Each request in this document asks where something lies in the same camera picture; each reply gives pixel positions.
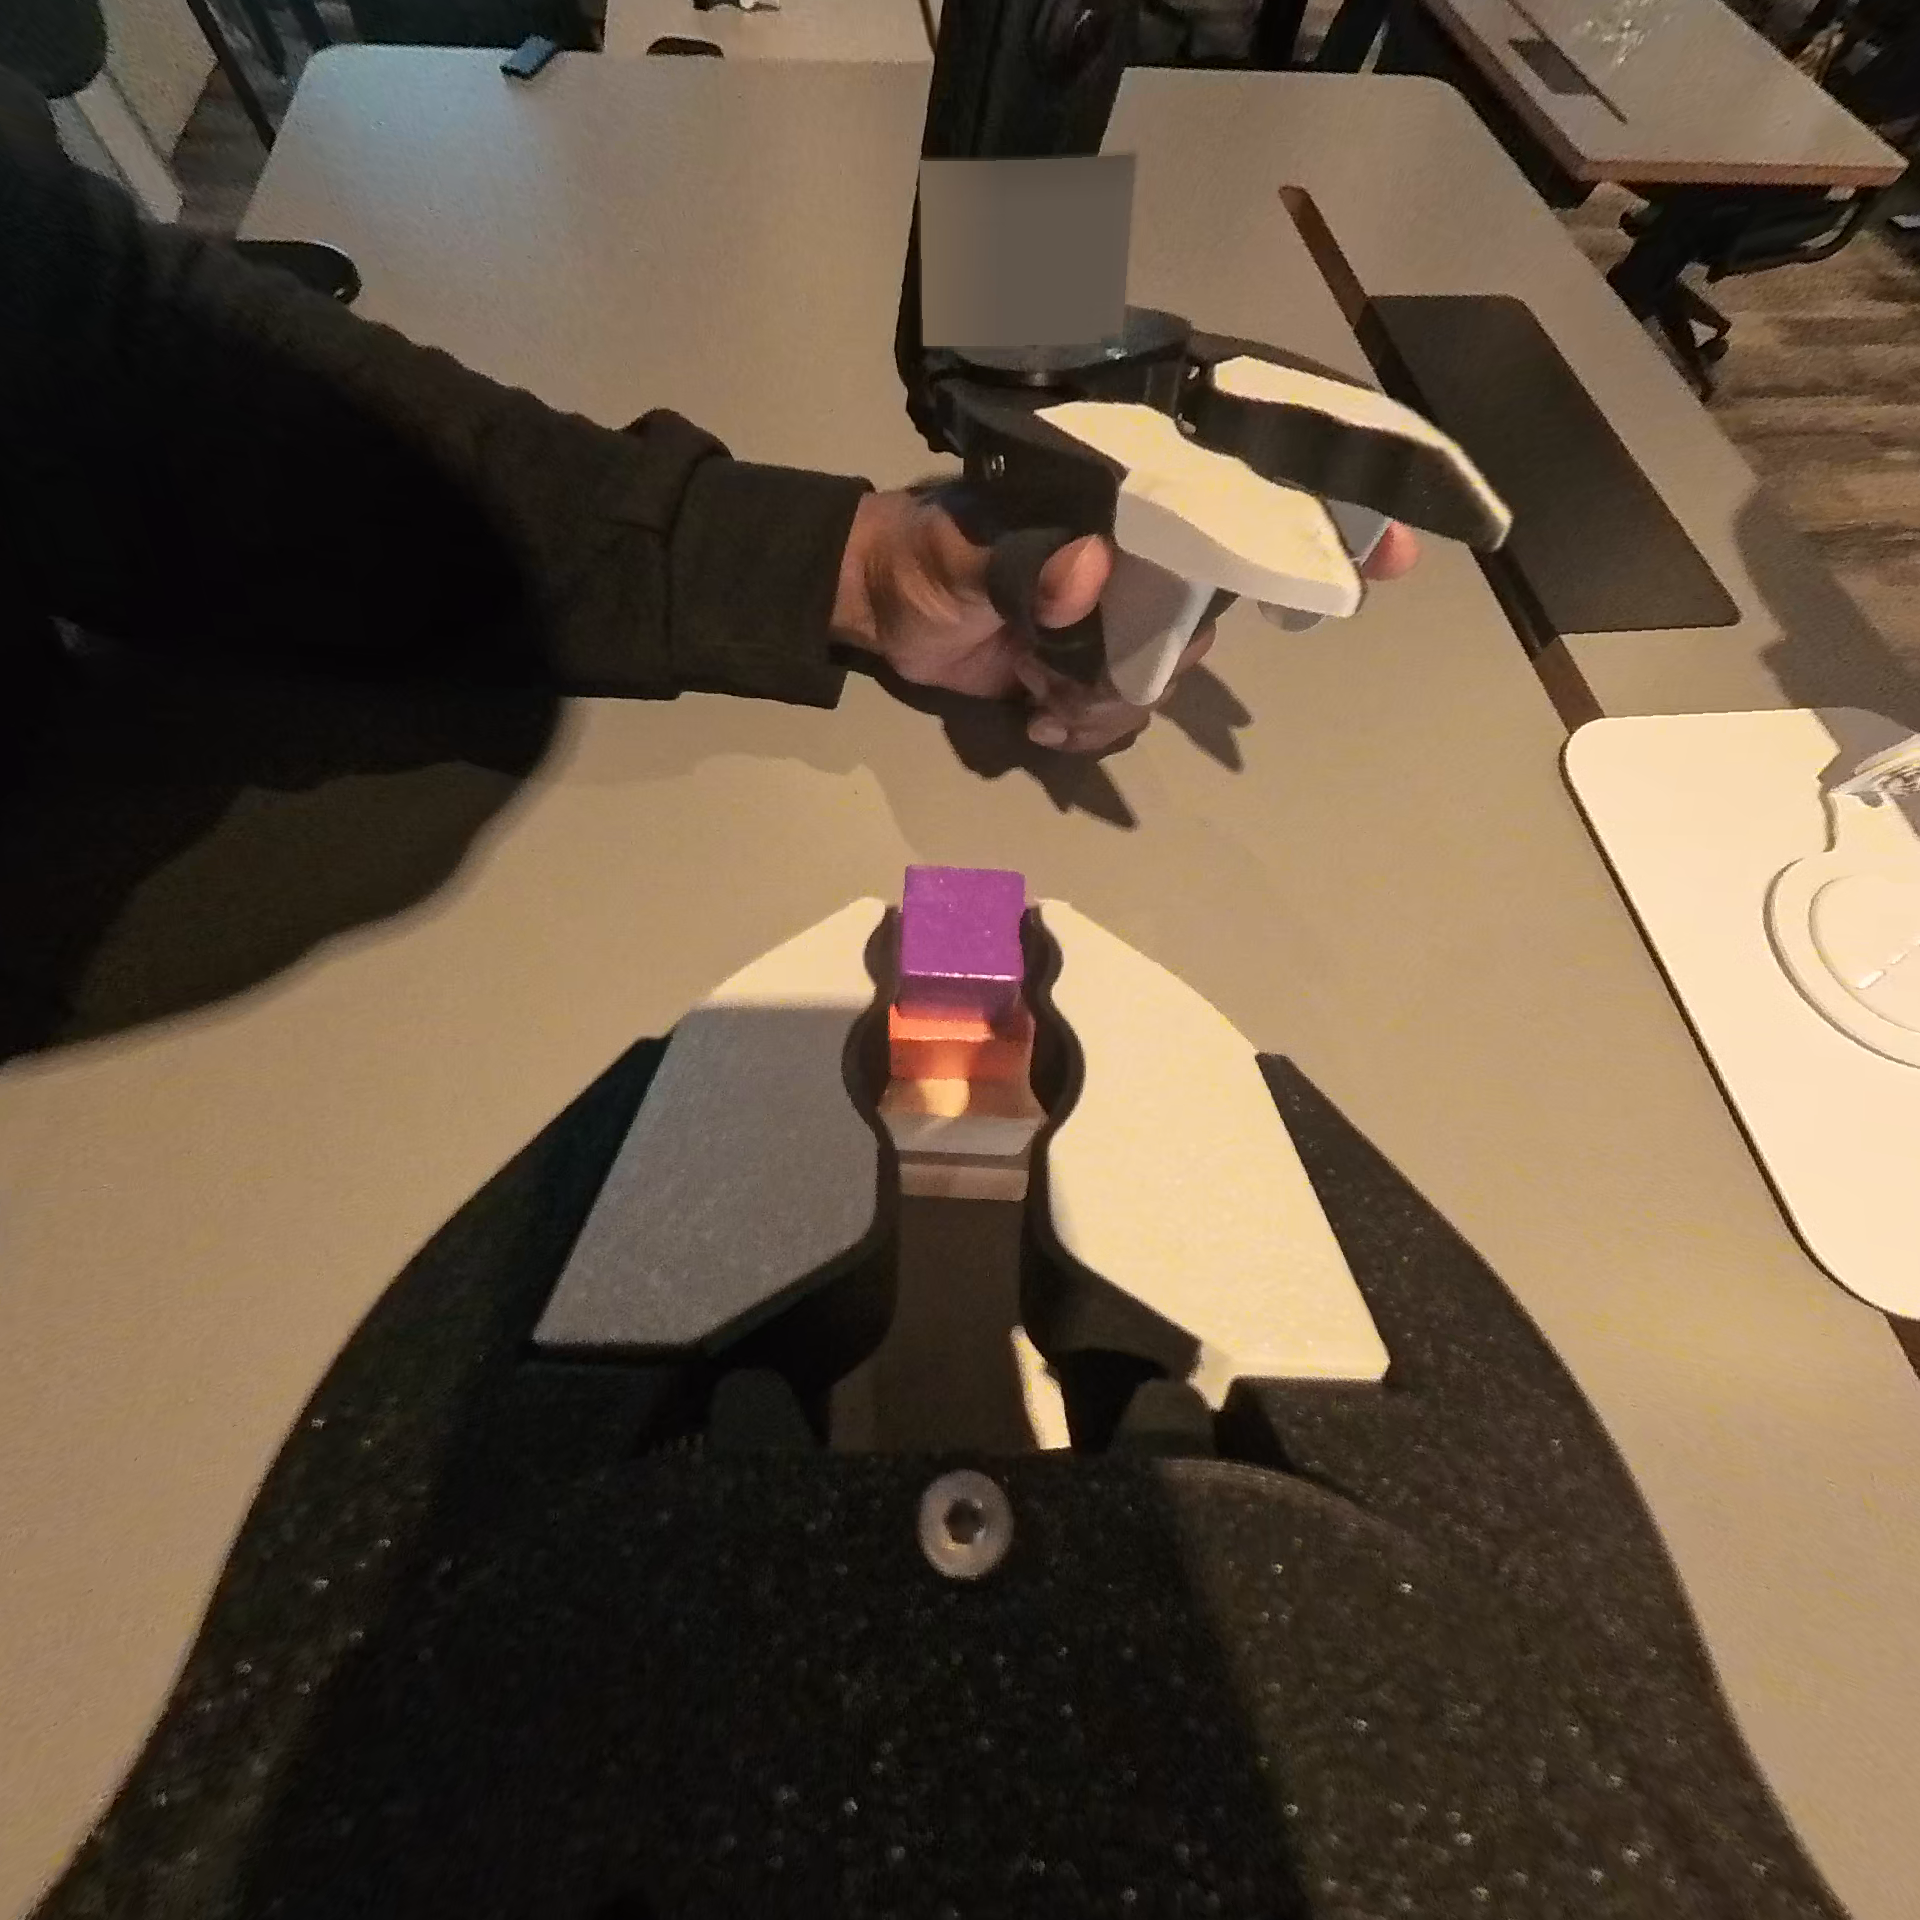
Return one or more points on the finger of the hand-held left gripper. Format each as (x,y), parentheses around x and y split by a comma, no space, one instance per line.
(1349,412)
(1230,517)

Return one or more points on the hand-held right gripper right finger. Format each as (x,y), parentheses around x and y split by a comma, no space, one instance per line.
(1201,1201)

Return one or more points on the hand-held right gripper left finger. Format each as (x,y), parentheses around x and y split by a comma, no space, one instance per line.
(704,1184)

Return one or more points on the medium wooden cube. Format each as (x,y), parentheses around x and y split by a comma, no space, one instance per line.
(961,1131)

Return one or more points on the red cube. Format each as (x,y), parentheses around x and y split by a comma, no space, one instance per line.
(961,1049)

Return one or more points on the purple cube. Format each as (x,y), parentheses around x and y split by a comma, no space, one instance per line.
(961,921)

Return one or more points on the person's left hand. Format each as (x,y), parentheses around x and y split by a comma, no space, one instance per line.
(915,598)

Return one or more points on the black table panel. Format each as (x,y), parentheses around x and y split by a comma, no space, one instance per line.
(1559,481)

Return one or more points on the black office chair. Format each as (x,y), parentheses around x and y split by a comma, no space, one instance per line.
(1675,284)

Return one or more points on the white document stand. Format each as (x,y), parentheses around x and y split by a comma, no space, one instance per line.
(1680,900)

